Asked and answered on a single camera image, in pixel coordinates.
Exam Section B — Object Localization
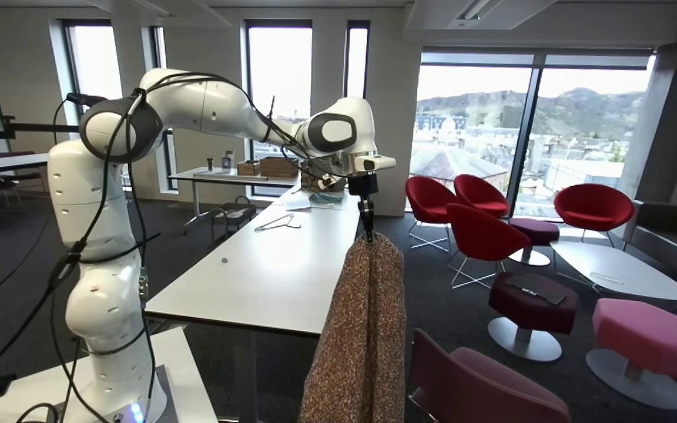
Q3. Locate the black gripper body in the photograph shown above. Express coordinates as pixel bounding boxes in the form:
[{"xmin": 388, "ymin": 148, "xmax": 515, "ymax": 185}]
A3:
[{"xmin": 345, "ymin": 172, "xmax": 382, "ymax": 205}]

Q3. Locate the brown knitted jersey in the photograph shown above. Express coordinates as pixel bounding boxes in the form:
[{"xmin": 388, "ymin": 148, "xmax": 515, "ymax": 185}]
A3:
[{"xmin": 300, "ymin": 229, "xmax": 410, "ymax": 423}]

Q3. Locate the red lounge chair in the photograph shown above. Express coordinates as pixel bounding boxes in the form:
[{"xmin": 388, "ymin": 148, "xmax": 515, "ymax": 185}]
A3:
[
  {"xmin": 444, "ymin": 200, "xmax": 534, "ymax": 294},
  {"xmin": 455, "ymin": 172, "xmax": 512, "ymax": 221},
  {"xmin": 553, "ymin": 182, "xmax": 638, "ymax": 242},
  {"xmin": 405, "ymin": 172, "xmax": 462, "ymax": 253}
]

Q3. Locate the black office chair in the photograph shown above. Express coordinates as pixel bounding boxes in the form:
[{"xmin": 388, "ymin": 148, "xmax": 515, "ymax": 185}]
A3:
[{"xmin": 211, "ymin": 194, "xmax": 258, "ymax": 240}]

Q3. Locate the mauve plastic chair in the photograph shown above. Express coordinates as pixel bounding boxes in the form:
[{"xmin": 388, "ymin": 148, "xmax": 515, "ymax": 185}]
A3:
[{"xmin": 408, "ymin": 327, "xmax": 572, "ymax": 423}]

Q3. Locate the cardboard box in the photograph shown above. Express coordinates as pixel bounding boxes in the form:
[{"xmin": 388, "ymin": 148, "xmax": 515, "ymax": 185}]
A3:
[{"xmin": 235, "ymin": 154, "xmax": 302, "ymax": 180}]

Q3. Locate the white desk with legs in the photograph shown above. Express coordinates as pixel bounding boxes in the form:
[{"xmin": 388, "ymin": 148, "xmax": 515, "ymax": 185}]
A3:
[{"xmin": 173, "ymin": 162, "xmax": 302, "ymax": 229}]

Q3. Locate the purple round stool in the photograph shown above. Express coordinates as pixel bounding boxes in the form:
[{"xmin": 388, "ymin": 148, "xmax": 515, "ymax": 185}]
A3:
[{"xmin": 509, "ymin": 216, "xmax": 562, "ymax": 267}]

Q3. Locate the dark maroon round stool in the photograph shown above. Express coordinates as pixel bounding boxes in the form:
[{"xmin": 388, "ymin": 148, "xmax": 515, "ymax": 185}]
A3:
[{"xmin": 488, "ymin": 267, "xmax": 581, "ymax": 365}]

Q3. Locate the white coffee table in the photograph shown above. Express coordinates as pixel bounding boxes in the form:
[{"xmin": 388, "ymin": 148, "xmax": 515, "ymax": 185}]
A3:
[{"xmin": 550, "ymin": 238, "xmax": 677, "ymax": 302}]

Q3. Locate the pink round stool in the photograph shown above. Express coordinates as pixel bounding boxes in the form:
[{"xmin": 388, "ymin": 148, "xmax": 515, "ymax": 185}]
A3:
[{"xmin": 586, "ymin": 296, "xmax": 677, "ymax": 410}]

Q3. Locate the grey sofa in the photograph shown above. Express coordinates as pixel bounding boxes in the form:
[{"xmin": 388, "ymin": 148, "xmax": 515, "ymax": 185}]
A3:
[{"xmin": 630, "ymin": 198, "xmax": 677, "ymax": 294}]

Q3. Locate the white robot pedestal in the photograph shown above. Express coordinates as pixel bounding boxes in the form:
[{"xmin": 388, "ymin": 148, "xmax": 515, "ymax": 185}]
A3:
[{"xmin": 0, "ymin": 323, "xmax": 219, "ymax": 423}]

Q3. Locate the black camera boom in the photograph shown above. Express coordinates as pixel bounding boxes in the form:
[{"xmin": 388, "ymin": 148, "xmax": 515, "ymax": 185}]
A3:
[{"xmin": 0, "ymin": 91, "xmax": 110, "ymax": 146}]

